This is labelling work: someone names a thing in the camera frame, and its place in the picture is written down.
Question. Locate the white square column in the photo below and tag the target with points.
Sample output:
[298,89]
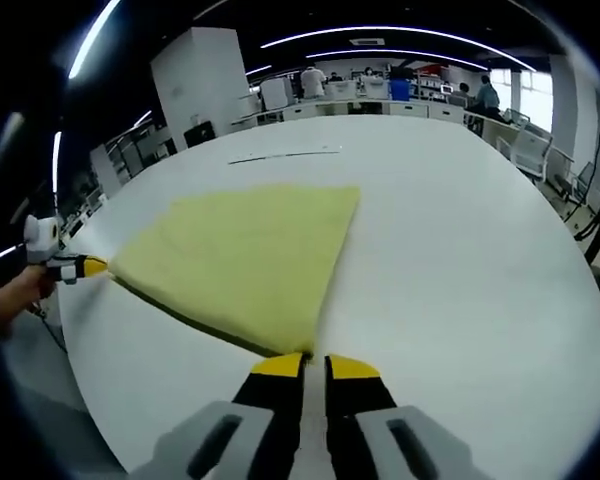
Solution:
[200,85]

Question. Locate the person's left hand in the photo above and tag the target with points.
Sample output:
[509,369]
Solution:
[35,287]

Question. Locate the long white cabinet counter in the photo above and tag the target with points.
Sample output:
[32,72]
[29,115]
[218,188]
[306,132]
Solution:
[355,109]

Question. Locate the black box by column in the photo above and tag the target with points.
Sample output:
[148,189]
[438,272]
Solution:
[199,135]

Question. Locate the yellow garment with dark sleeves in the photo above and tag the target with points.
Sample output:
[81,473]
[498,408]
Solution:
[250,260]

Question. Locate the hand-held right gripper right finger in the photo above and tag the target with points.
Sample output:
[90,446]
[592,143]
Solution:
[355,400]

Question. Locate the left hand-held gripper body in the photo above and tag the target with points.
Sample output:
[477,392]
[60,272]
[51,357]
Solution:
[42,240]

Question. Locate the white office chair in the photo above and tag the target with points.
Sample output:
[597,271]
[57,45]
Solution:
[527,152]

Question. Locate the white box on counter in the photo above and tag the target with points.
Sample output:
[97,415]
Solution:
[274,95]

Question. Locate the blue storage bin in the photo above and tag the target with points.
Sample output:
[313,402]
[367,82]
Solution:
[400,89]

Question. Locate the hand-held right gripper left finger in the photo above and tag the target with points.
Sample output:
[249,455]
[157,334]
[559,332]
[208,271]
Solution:
[275,400]

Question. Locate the long curved ceiling light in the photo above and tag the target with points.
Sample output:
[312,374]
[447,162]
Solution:
[395,29]

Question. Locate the straight ceiling light strip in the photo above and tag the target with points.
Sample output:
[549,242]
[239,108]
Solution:
[92,40]

